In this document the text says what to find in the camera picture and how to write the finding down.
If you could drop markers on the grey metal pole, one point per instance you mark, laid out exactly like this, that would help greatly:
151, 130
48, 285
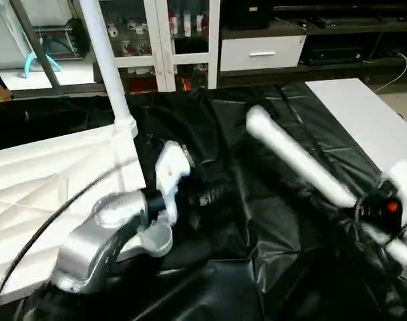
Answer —
35, 43

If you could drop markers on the white low drawer unit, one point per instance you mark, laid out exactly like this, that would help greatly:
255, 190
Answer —
260, 52

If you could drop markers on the black work mat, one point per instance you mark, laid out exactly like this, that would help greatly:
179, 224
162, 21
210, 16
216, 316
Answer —
270, 234

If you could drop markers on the white plastic table top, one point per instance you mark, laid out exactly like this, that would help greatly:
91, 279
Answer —
49, 194

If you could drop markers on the white glass-door cabinet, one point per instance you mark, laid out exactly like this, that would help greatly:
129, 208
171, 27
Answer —
163, 40

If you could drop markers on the white sheet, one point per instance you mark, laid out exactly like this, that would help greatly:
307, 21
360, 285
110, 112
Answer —
370, 120

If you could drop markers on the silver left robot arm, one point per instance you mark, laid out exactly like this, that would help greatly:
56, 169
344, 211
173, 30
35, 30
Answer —
103, 241

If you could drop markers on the white plastic table leg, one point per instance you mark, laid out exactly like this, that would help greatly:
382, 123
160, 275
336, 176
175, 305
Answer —
109, 63
310, 167

